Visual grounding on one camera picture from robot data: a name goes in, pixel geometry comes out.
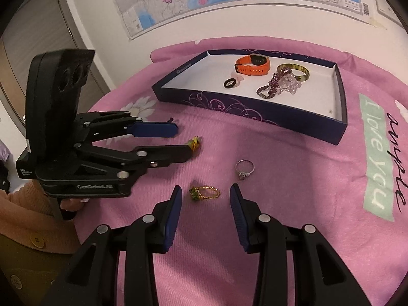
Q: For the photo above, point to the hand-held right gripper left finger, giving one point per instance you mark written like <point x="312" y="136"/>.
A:
<point x="172" y="216"/>

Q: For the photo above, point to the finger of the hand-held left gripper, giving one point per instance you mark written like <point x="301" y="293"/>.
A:
<point x="153" y="129"/>
<point x="172" y="153"/>

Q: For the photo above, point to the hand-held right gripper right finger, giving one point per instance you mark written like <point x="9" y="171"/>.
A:
<point x="239" y="216"/>

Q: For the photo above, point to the purple patterned shallow box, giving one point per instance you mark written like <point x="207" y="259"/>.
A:
<point x="223" y="102"/>

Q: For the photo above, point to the gold bangle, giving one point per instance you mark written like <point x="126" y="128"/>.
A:
<point x="304" y="76"/>

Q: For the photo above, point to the person's left forearm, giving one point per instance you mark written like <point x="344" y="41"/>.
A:
<point x="22" y="210"/>

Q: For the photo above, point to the person's left hand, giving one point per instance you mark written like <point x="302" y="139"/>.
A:
<point x="72" y="204"/>

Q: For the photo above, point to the pink flower printed blanket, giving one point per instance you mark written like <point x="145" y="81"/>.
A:
<point x="287" y="178"/>

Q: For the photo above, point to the grey wooden door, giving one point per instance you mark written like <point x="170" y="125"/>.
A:
<point x="38" y="22"/>

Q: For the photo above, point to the person's olive clothing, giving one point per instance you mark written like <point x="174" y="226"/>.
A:
<point x="28" y="277"/>

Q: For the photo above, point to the white wall socket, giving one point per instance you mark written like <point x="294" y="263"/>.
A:
<point x="385" y="6"/>

